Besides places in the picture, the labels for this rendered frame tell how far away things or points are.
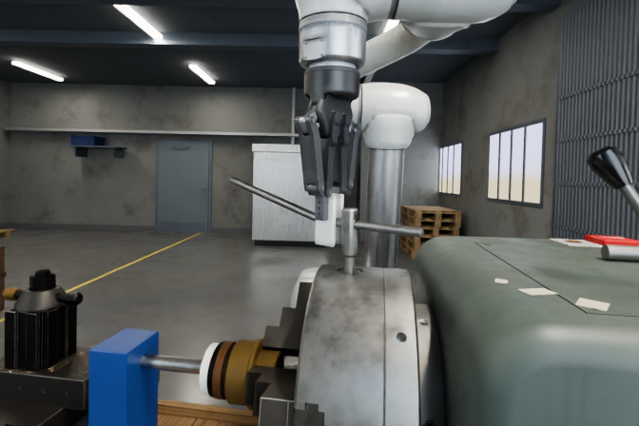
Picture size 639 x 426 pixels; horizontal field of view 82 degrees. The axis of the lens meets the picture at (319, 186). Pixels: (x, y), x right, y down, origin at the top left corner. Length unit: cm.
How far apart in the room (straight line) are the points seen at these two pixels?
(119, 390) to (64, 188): 1023
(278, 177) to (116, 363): 674
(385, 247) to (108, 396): 74
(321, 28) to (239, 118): 868
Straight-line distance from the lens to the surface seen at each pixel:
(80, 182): 1058
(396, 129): 101
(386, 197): 105
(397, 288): 48
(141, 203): 986
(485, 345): 35
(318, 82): 48
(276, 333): 59
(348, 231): 49
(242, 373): 56
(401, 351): 43
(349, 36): 49
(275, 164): 729
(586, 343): 35
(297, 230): 730
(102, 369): 66
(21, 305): 84
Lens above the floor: 136
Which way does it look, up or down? 1 degrees down
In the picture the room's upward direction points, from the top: 1 degrees clockwise
